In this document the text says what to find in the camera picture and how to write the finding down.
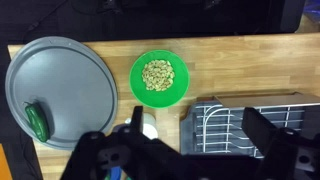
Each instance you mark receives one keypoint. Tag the green cucumber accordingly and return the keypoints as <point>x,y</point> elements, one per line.
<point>37,121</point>

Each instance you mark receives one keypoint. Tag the white mug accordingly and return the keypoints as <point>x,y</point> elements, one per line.
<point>149,125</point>

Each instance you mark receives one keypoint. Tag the bright green plastic bowl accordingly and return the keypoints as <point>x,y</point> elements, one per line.
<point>135,80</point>

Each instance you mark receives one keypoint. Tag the pile of tan nuts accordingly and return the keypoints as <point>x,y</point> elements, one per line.
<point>158,75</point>

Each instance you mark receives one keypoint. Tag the gray round tray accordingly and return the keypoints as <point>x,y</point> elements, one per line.
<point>66,90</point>

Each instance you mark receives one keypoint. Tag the gray dish rack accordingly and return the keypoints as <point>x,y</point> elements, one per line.
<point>216,126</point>

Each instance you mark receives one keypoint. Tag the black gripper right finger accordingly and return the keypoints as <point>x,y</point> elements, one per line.
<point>258,131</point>

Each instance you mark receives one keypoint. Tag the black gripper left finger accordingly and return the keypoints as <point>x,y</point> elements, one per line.
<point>137,120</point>

